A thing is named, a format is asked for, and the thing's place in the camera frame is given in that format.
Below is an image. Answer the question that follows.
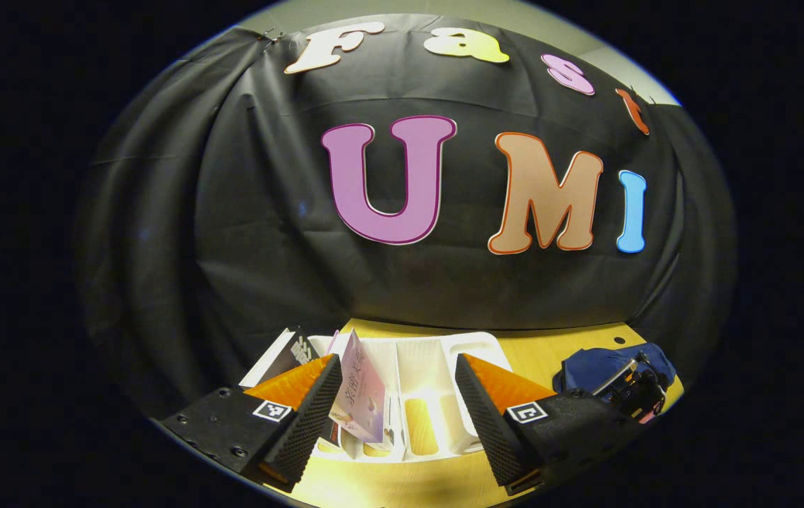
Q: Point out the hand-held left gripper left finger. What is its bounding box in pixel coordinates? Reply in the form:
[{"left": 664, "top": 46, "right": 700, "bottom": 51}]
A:
[{"left": 162, "top": 354, "right": 343, "bottom": 493}]

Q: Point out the pink book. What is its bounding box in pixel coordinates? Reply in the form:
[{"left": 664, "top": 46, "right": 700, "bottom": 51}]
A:
[{"left": 327, "top": 329, "right": 389, "bottom": 445}]

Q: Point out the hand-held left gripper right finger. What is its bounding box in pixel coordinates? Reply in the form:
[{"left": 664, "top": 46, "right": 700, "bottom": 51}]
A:
[{"left": 454, "top": 354, "right": 646, "bottom": 497}]

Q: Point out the white bookshelf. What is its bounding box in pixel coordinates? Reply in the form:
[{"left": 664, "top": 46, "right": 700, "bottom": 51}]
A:
[{"left": 307, "top": 331, "right": 516, "bottom": 464}]

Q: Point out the black and white book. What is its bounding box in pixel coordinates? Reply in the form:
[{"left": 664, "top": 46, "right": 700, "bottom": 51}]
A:
[{"left": 239, "top": 326, "right": 319, "bottom": 390}]

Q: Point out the black backdrop cloth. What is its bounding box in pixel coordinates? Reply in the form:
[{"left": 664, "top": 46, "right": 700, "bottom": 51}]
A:
[{"left": 78, "top": 14, "right": 738, "bottom": 418}]

